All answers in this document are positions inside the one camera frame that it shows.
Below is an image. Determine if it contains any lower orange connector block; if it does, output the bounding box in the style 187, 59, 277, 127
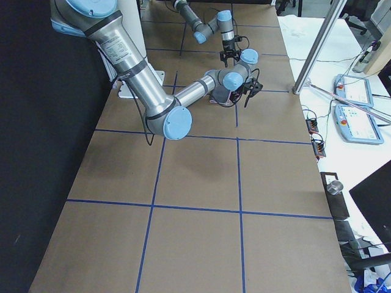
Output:
311, 139, 326, 160

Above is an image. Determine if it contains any teach pendant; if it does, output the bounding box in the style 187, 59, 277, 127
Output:
334, 74, 374, 107
334, 104, 384, 145

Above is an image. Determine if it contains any orange connector block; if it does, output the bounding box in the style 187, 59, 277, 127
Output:
311, 139, 326, 160
305, 118, 319, 134

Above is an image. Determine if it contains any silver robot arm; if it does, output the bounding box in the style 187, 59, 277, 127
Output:
171, 1, 241, 67
50, 1, 263, 140

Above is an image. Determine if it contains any black office chair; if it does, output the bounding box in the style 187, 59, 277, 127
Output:
339, 0, 380, 35

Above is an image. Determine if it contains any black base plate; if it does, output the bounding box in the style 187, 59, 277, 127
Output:
320, 172, 349, 220

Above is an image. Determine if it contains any aluminium frame post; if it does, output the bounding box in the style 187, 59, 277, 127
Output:
293, 0, 347, 95

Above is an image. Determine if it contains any lower teach pendant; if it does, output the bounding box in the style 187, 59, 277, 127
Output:
334, 104, 384, 145

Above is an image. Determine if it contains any metal rod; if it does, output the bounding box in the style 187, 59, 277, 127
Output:
305, 82, 390, 124

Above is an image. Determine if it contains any upper teach pendant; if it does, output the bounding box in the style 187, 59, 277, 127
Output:
334, 74, 374, 107

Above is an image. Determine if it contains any upper orange connector block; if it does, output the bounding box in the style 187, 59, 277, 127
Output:
305, 118, 319, 134

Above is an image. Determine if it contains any pink towel white trim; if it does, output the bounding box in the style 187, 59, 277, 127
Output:
209, 86, 232, 106

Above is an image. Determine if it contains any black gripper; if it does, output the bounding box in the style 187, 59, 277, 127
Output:
232, 81, 263, 98
219, 39, 242, 67

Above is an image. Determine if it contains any silver metal cylinder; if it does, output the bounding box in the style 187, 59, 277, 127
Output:
326, 180, 343, 195

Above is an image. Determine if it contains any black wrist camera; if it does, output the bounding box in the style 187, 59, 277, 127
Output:
234, 35, 244, 43

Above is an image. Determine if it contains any black camera cable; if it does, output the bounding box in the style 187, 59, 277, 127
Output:
225, 68, 261, 109

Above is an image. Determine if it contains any white mounting pedestal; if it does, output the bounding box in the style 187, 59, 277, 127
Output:
117, 1, 168, 109

